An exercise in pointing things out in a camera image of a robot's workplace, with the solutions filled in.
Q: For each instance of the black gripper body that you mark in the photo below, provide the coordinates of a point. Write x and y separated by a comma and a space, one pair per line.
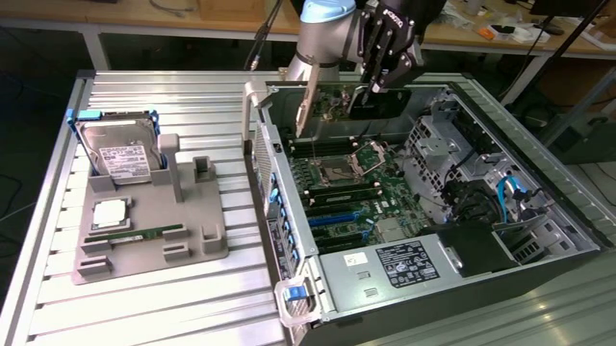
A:
413, 14

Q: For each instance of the graphics card with black shroud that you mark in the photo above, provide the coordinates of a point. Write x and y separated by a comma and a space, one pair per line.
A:
379, 106

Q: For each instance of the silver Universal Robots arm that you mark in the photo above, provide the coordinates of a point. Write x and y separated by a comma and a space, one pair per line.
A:
322, 39

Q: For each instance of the orange and white box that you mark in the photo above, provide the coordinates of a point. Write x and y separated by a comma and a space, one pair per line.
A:
493, 31

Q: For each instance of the metal disk bay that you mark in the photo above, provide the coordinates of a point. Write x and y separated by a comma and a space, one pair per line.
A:
433, 147

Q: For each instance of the metal socket cover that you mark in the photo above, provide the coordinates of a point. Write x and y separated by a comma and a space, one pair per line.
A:
367, 155

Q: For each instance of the locking lever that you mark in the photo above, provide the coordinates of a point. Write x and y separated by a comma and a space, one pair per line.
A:
314, 147

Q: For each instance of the CPU socket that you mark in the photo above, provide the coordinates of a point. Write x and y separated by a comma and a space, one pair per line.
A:
336, 171

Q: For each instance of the black monitor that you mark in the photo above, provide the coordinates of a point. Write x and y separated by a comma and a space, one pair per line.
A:
568, 7

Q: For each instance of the black stand pole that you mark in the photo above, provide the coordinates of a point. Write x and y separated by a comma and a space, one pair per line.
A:
578, 32

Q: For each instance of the black RAM stick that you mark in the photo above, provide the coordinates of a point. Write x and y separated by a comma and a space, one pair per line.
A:
343, 196

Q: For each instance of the dark floor cabinet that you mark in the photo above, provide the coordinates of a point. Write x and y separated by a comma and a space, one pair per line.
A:
582, 140

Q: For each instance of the blue expansion slot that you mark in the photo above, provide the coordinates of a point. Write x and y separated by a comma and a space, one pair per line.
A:
331, 218

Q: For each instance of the silver chipset heatsink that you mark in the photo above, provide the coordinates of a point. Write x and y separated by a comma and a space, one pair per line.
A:
390, 230

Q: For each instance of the black plastic air shroud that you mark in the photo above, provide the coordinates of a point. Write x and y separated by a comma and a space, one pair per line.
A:
471, 248

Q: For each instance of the grey power supply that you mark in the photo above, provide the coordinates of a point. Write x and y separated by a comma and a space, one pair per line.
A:
355, 277

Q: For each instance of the hard disk with blue carrier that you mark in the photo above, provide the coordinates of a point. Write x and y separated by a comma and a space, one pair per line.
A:
120, 158

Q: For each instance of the black open PC case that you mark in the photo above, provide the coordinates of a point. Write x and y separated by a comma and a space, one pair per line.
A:
481, 295

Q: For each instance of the blue case latch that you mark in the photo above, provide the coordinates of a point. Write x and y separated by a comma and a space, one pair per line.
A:
292, 292

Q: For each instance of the wooden desk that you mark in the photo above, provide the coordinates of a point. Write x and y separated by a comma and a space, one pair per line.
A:
48, 7

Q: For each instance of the green RAM stick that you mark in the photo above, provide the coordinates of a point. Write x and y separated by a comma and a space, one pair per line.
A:
139, 234

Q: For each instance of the silver CPU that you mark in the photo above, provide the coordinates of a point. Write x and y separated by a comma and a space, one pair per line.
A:
111, 214

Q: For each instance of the grey parts rack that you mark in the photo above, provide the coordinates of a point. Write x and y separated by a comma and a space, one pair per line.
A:
144, 259

